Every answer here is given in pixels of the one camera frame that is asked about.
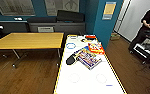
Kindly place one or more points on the clear white bowl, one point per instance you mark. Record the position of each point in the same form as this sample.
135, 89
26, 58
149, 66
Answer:
71, 45

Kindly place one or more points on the black oval object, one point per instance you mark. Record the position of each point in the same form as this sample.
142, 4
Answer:
71, 60

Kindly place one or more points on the small red flat item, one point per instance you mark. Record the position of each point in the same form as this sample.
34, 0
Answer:
90, 37

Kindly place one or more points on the red orange game box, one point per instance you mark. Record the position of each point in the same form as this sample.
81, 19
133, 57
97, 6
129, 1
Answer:
96, 47

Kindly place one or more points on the black sofa backrest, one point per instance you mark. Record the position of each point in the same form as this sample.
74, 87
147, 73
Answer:
70, 16

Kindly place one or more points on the white rectangular flat object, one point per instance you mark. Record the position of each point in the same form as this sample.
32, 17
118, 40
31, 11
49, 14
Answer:
45, 29

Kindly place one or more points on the yellow air hockey table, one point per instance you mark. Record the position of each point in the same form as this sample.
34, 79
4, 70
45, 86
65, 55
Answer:
91, 80

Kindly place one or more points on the brown cardboard box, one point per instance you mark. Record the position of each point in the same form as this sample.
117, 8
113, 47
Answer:
115, 36

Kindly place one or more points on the interior glass window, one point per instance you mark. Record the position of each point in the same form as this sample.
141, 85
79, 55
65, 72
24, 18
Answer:
14, 6
62, 6

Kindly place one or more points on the yellow wooden table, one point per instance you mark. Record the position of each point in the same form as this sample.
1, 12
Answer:
27, 40

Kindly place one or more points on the long grey sofa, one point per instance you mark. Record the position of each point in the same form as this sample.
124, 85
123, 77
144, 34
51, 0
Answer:
11, 26

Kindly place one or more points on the black wheeled cart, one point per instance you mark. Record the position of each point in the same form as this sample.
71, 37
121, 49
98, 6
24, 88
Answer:
146, 50

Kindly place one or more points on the yellow framed wall sign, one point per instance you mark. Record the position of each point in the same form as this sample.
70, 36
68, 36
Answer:
109, 10

